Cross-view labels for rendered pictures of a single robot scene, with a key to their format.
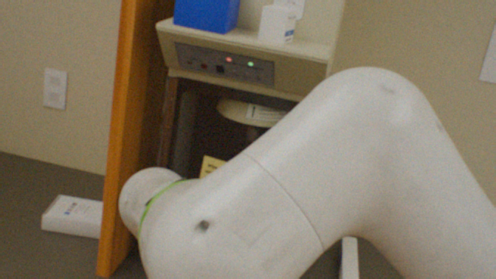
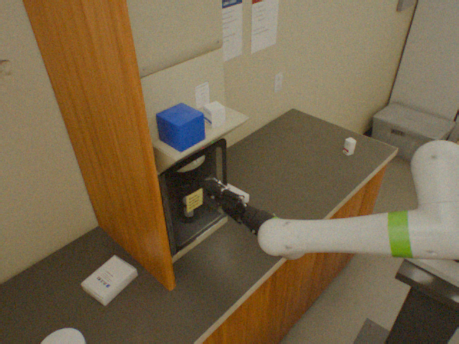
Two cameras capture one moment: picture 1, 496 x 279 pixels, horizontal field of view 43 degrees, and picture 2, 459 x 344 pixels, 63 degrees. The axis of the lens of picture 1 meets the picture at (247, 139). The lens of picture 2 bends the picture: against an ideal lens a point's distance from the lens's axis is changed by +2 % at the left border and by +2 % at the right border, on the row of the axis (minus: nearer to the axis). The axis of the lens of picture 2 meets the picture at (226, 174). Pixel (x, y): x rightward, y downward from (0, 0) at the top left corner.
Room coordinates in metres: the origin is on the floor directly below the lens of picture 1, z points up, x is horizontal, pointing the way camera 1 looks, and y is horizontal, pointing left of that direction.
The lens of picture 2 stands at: (0.53, 0.80, 2.12)
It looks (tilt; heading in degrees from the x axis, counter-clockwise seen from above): 38 degrees down; 306
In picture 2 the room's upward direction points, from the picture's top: 1 degrees counter-clockwise
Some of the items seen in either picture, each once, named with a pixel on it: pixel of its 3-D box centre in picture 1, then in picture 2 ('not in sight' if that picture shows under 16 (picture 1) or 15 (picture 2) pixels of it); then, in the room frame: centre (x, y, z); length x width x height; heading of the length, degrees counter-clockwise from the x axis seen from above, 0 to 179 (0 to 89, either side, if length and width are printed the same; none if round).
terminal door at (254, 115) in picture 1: (228, 181); (198, 198); (1.23, 0.03, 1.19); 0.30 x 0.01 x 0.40; 81
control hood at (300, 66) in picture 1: (243, 60); (203, 142); (1.18, 0.03, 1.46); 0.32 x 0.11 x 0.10; 82
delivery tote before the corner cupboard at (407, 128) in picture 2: not in sight; (408, 134); (0.91, -2.67, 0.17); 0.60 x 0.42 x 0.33; 170
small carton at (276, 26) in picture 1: (277, 23); (214, 114); (1.17, -0.02, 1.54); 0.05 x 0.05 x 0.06; 69
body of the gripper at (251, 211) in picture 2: not in sight; (247, 213); (1.03, 0.00, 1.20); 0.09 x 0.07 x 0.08; 172
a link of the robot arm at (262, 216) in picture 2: not in sight; (264, 223); (0.95, 0.01, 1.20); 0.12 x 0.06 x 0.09; 82
